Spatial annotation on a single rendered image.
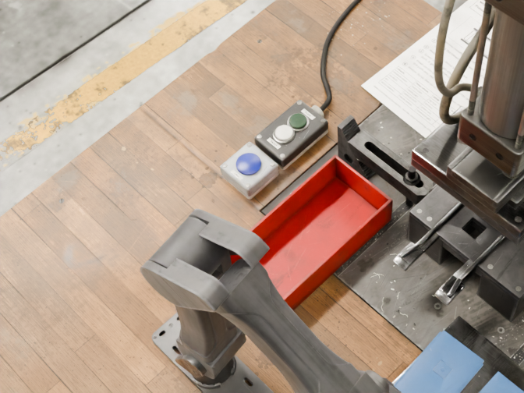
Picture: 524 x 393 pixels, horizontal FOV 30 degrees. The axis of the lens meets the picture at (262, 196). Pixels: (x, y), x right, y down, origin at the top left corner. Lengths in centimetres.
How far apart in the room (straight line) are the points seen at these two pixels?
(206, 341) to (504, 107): 45
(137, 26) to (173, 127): 139
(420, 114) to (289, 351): 69
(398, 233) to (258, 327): 54
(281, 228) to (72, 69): 155
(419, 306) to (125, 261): 45
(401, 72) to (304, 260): 39
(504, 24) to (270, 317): 38
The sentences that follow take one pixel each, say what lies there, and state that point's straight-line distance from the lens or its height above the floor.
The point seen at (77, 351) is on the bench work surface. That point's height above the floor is 90.
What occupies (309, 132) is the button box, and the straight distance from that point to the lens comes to 158.
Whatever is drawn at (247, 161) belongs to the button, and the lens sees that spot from 155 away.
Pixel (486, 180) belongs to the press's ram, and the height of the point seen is 118.
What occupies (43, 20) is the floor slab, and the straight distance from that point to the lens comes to 312.
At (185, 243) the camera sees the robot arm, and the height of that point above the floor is 131.
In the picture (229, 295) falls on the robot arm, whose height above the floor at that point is 133.
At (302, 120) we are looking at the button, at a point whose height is 94.
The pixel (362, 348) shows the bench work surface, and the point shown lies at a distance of 143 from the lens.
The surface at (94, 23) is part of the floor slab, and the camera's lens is 307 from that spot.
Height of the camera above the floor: 223
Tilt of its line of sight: 59 degrees down
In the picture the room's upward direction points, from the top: 9 degrees counter-clockwise
